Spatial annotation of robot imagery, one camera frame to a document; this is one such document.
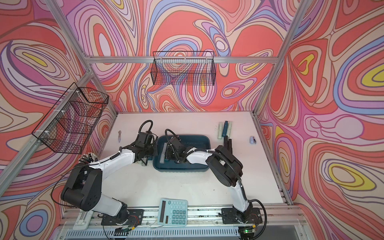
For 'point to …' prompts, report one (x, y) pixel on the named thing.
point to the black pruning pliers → (228, 143)
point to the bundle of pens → (87, 158)
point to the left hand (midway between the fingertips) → (159, 149)
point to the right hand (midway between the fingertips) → (167, 157)
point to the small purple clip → (119, 138)
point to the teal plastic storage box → (199, 142)
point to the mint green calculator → (172, 212)
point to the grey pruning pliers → (162, 156)
